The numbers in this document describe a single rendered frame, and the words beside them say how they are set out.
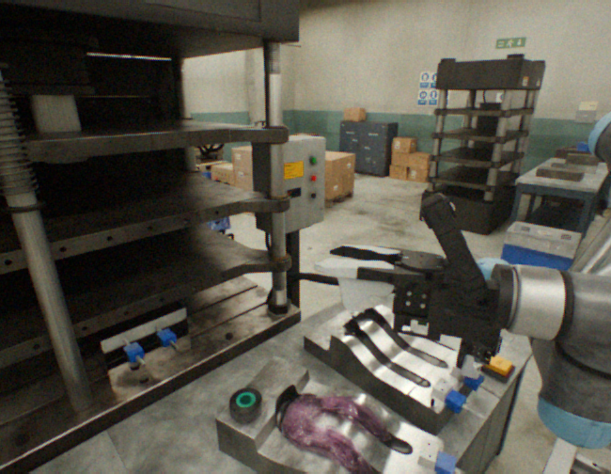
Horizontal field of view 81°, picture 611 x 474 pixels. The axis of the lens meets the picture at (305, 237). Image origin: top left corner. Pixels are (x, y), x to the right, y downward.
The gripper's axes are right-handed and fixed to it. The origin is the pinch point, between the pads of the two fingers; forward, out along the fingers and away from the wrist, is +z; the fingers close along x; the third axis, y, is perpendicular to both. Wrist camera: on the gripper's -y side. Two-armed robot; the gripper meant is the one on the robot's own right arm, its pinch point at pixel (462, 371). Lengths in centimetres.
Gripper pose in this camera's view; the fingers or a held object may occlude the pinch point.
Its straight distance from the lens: 119.3
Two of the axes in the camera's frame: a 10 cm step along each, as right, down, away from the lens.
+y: 6.9, 2.6, -6.7
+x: 7.2, -2.5, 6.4
